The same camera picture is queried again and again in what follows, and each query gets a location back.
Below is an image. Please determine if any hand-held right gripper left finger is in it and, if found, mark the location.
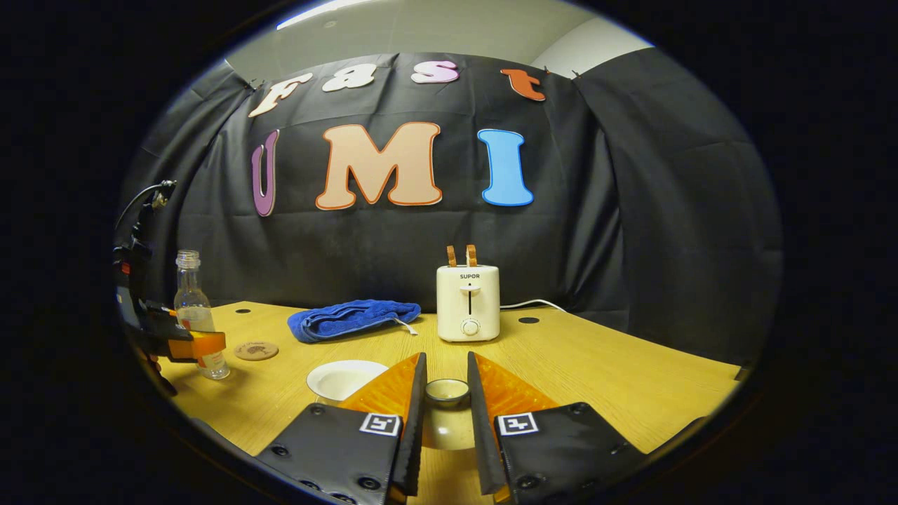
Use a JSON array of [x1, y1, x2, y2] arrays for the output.
[[256, 352, 429, 505]]

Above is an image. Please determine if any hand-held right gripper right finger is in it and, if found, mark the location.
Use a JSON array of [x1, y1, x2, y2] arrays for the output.
[[467, 352, 650, 505]]

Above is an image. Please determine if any clear glass water bottle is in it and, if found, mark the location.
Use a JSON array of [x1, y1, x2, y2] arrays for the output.
[[174, 250, 231, 380]]

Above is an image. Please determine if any round cork coaster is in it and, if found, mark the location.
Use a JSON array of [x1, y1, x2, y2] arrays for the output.
[[234, 341, 280, 362]]

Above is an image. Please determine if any white ceramic teacup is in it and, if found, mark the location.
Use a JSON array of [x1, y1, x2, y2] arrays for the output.
[[307, 360, 389, 408]]

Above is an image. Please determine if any white ceramic teacup lid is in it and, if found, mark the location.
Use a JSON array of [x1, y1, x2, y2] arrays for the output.
[[421, 379, 479, 451]]

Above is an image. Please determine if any blue folded towel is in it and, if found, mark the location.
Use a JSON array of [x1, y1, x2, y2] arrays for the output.
[[287, 299, 422, 344]]

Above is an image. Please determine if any cream white toaster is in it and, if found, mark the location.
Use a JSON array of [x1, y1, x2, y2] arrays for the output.
[[436, 265, 501, 343]]

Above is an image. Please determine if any black backdrop cloth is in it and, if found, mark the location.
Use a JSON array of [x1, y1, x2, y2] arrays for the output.
[[119, 50, 783, 365]]

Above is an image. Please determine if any white power cable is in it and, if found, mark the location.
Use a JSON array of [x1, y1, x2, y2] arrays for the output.
[[499, 299, 568, 314]]

